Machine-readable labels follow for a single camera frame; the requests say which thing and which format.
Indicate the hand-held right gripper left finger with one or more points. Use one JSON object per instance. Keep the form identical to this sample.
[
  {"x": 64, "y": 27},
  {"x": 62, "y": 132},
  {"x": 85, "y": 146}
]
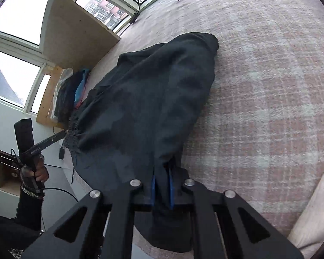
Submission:
[{"x": 152, "y": 191}]

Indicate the black power adapter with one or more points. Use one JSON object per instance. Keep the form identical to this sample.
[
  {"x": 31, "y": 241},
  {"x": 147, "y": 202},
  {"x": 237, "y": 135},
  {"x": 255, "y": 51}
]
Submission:
[{"x": 134, "y": 18}]

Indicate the black plug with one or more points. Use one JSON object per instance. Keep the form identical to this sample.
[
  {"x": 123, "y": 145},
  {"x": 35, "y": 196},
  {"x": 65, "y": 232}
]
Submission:
[{"x": 62, "y": 153}]

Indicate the white window frame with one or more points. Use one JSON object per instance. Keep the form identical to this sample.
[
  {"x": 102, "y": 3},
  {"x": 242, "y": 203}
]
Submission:
[{"x": 13, "y": 36}]

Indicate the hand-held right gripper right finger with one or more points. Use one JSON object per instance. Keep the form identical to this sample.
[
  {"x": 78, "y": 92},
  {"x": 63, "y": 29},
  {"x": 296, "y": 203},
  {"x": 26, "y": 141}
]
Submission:
[{"x": 171, "y": 194}]

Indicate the beige cloth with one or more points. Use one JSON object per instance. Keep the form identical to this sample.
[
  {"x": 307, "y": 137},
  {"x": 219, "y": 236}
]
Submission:
[{"x": 313, "y": 221}]

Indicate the black pants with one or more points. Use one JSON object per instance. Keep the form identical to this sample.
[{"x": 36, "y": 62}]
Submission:
[{"x": 145, "y": 94}]

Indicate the light wooden cabinet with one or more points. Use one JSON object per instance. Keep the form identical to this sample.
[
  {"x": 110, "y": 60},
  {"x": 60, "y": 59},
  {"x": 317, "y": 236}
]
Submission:
[{"x": 75, "y": 32}]

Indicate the wooden shelf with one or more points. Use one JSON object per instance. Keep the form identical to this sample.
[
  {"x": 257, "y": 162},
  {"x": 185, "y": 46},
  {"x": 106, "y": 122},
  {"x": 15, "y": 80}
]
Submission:
[{"x": 2, "y": 172}]

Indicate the person's left hand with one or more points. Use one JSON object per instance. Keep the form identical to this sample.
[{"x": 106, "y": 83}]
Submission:
[{"x": 41, "y": 172}]

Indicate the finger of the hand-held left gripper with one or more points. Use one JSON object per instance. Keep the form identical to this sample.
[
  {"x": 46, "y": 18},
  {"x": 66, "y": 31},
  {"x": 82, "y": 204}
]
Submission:
[{"x": 56, "y": 138}]

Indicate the person's left forearm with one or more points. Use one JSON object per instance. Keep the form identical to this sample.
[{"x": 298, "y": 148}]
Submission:
[{"x": 29, "y": 210}]

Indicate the person's dark clothing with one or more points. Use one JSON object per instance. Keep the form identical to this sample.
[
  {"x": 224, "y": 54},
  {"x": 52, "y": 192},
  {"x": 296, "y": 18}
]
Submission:
[{"x": 8, "y": 234}]

